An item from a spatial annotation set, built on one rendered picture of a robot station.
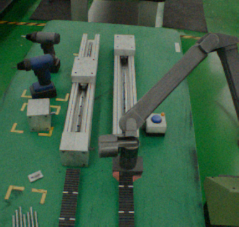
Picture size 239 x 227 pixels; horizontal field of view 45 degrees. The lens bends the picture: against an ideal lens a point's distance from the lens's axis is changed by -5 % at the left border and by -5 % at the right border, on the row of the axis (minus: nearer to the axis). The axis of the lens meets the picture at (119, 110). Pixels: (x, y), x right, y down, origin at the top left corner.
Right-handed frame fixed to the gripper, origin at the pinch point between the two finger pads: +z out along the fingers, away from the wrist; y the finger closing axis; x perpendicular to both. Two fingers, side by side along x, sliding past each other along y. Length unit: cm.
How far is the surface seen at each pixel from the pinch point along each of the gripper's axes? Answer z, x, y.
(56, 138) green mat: 3.7, -20.8, 28.3
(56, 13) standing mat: 81, -315, 85
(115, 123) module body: -5.0, -22.9, 4.3
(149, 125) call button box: -2.6, -25.1, -9.5
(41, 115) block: -5.5, -24.9, 34.3
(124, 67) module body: -2, -66, 0
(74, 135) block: -5.9, -14.3, 19.5
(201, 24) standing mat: 79, -306, -112
